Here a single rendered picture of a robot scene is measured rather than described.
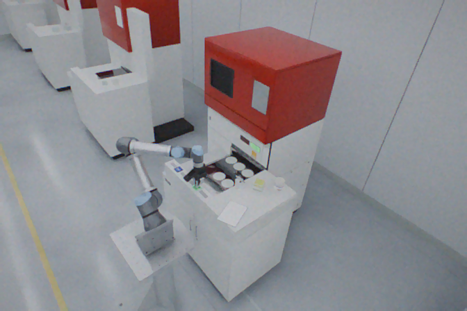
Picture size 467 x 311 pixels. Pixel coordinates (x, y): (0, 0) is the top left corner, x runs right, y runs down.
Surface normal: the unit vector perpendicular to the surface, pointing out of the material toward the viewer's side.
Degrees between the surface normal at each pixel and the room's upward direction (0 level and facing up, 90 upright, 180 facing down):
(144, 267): 0
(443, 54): 90
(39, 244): 0
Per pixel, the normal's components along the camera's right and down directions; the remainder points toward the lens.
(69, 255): 0.06, -0.79
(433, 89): -0.77, 0.35
